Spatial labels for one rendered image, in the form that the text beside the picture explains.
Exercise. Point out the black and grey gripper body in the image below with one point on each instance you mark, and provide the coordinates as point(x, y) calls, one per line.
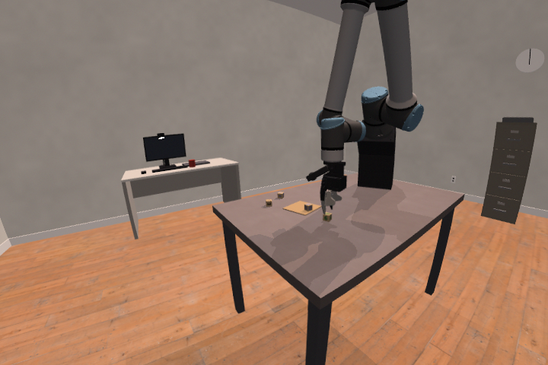
point(335, 175)

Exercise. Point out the orange flat mat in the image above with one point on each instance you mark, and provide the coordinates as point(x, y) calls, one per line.
point(298, 207)

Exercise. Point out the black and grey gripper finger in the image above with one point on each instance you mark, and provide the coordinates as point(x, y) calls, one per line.
point(336, 197)
point(325, 197)

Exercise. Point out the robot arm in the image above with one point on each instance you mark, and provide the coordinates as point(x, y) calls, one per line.
point(381, 111)

